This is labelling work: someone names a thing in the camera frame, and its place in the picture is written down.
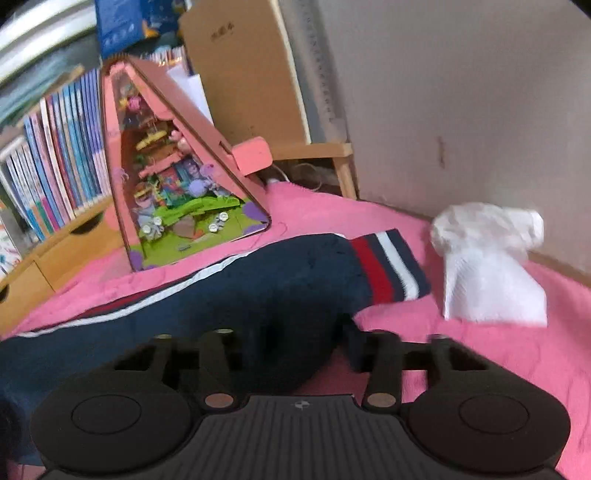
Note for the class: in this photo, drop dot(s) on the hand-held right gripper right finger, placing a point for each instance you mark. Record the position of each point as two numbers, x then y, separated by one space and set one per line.
356 350

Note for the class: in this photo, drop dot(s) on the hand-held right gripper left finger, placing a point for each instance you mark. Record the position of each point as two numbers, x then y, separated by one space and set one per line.
217 355

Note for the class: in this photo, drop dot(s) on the navy white striped jacket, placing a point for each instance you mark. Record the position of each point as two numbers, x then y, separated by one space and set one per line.
231 295

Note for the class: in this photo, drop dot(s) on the pink blanket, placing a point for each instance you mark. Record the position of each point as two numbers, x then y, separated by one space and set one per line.
485 350

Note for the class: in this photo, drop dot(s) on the pink triangular dollhouse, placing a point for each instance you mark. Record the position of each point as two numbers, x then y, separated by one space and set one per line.
184 217

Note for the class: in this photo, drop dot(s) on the crumpled white tissue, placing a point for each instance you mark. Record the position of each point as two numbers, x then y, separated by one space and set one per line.
485 267

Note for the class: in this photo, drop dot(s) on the wooden drawer organizer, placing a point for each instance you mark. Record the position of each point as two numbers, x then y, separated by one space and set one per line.
69 258

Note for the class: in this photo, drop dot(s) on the wooden shelf stand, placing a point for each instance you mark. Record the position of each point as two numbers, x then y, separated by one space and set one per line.
344 170

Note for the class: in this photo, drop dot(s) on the row of colourful books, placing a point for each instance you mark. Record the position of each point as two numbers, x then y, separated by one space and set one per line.
60 152

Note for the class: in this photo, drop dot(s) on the white paper sheets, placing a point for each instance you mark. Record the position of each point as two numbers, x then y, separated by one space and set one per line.
194 92

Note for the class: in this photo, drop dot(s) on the white ruler panel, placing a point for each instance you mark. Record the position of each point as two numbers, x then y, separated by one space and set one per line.
318 69

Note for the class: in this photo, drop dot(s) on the brown cardboard box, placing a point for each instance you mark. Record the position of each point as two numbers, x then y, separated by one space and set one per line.
244 69

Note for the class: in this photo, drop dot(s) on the blue box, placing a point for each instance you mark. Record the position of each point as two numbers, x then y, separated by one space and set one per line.
120 23

